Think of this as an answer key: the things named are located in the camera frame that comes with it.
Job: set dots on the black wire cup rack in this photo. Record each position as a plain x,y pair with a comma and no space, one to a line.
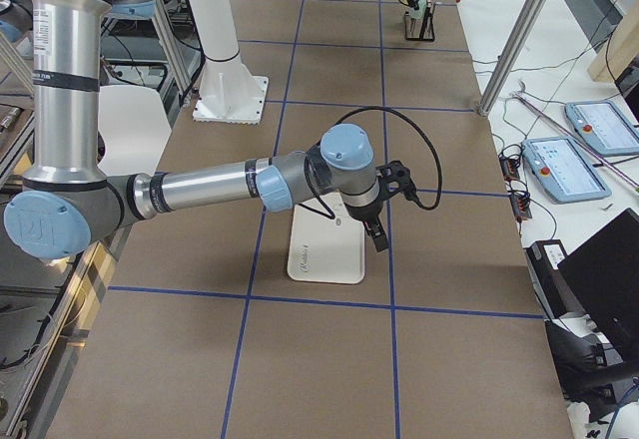
419,30

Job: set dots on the near blue teach pendant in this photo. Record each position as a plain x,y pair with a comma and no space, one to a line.
565,174

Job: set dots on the blue teach pendant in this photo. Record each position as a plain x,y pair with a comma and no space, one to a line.
565,174
603,127

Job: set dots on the aluminium frame post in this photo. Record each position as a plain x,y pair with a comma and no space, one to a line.
512,48

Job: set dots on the cream rabbit tray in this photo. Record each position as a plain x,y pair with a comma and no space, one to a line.
326,250

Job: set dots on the far blue teach pendant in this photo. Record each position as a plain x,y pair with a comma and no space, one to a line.
603,127

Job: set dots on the black laptop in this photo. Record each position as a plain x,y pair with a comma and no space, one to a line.
603,274

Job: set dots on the white chair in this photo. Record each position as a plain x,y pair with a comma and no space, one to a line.
134,127

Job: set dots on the mint green cup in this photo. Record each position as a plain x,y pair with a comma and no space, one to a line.
422,8

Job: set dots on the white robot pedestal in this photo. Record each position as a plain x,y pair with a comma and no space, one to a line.
228,92

